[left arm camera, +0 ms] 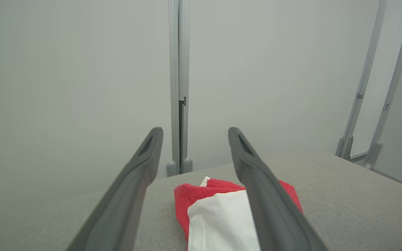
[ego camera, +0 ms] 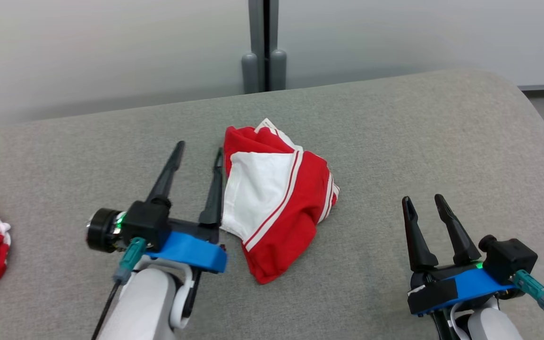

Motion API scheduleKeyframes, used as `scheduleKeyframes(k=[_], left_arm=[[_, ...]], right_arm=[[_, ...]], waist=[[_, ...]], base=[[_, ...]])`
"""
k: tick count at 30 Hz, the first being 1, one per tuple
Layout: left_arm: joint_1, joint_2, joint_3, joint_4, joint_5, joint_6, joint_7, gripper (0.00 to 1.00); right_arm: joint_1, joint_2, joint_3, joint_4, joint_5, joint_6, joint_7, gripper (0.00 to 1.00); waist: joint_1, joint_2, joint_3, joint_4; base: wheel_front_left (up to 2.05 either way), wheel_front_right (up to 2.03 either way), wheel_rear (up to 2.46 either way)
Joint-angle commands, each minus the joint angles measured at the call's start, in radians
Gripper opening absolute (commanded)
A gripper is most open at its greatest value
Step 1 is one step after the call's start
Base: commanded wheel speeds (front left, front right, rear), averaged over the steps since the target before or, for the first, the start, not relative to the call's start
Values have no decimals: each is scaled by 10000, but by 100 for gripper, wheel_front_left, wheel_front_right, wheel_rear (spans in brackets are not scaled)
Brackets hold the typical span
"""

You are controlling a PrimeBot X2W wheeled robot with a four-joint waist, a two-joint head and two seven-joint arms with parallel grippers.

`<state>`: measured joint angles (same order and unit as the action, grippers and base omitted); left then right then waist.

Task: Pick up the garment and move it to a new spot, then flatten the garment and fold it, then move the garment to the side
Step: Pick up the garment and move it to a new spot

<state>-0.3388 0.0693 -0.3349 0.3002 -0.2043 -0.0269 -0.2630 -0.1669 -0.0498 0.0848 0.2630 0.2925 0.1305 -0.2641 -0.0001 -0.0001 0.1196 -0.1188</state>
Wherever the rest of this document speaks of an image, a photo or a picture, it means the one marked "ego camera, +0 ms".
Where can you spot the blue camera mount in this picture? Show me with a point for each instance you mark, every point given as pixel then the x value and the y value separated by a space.
pixel 191 250
pixel 475 283

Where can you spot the blue right camera mount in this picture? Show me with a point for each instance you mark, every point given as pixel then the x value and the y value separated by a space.
pixel 475 283

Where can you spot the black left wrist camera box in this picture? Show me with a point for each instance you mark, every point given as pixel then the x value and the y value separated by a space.
pixel 147 224

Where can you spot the red white shorts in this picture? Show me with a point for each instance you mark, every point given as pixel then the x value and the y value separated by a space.
pixel 295 208

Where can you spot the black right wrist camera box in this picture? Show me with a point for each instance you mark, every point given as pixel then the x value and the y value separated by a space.
pixel 510 259

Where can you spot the grey metal partition post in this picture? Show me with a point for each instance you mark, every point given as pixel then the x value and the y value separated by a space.
pixel 255 23

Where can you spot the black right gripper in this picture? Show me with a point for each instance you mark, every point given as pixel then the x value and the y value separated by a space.
pixel 435 275

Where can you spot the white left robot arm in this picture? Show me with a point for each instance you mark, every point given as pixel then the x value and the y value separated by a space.
pixel 144 307

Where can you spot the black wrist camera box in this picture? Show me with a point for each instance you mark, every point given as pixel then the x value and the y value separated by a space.
pixel 510 259
pixel 147 224

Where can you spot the blue left camera mount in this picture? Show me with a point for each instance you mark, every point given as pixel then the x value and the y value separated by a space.
pixel 191 250

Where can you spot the grey cylinder post foot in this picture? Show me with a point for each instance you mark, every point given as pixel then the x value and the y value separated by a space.
pixel 278 71
pixel 250 73

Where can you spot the grey fabric sofa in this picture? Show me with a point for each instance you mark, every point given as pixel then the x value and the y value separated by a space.
pixel 395 141

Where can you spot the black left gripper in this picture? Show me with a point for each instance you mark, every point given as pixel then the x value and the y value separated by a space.
pixel 104 231

